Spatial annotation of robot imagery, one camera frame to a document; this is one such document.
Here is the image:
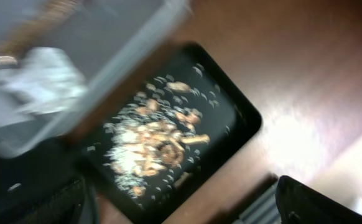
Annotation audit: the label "food scraps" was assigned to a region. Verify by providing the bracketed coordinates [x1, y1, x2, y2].
[86, 63, 231, 209]

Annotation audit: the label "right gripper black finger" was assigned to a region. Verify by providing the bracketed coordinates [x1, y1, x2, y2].
[276, 175, 362, 224]

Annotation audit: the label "white tissue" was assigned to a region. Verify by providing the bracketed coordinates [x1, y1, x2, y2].
[0, 47, 88, 114]

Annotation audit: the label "black rectangular tray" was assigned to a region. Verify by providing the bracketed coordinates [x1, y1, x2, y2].
[77, 43, 262, 223]

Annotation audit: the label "clear plastic bin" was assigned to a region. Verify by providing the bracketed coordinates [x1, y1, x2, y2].
[0, 0, 190, 159]

